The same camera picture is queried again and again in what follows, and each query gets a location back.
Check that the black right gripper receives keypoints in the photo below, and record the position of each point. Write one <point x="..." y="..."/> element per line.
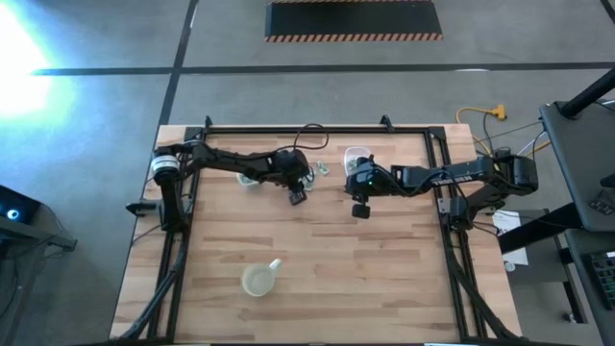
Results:
<point x="367" y="180"/>

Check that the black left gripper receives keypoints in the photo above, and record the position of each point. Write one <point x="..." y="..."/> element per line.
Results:
<point x="293" y="170"/>

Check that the wide clear plastic container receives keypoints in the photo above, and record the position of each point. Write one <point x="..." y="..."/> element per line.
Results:
<point x="355" y="152"/>

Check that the small clear plastic container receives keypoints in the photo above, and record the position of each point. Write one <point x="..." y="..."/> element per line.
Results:
<point x="240" y="182"/>

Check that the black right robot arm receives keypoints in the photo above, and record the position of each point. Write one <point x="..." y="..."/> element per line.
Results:
<point x="447" y="178"/>

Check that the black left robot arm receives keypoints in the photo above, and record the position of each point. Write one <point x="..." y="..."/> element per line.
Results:
<point x="226" y="161"/>

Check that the cream ceramic mug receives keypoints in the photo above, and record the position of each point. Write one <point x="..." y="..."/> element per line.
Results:
<point x="259" y="280"/>

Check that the white paper sheet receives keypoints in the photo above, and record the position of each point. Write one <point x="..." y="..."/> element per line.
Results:
<point x="504" y="221"/>

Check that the black mat with striped edge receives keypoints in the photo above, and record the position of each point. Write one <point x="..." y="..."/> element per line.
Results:
<point x="353" y="19"/>

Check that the white round cap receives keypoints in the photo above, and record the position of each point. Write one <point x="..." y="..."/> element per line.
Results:
<point x="509" y="265"/>

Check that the black desk support bar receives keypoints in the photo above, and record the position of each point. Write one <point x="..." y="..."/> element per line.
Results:
<point x="538" y="233"/>

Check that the grey side desk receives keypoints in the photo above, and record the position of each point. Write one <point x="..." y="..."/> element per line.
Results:
<point x="581" y="163"/>

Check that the grey keyboard tray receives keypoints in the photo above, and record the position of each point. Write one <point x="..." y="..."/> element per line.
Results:
<point x="576" y="240"/>

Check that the black slanted pole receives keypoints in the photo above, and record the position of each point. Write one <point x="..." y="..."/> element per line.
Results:
<point x="591" y="93"/>

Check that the dark side stand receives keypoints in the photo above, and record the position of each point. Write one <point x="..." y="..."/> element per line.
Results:
<point x="48" y="238"/>

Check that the black keyboard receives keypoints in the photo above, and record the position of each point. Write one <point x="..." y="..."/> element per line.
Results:
<point x="606" y="279"/>

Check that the black device with blue light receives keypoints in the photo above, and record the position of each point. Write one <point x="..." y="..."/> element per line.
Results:
<point x="12" y="206"/>

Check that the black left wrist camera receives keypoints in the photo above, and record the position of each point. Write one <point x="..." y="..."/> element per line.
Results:
<point x="297" y="197"/>

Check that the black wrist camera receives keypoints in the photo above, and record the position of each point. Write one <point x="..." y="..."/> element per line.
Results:
<point x="297" y="197"/>
<point x="361" y="211"/>

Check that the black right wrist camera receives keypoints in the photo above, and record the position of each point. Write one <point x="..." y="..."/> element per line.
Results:
<point x="361" y="211"/>

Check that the black metal rig frame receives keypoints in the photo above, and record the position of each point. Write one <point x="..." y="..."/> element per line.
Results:
<point x="384" y="130"/>

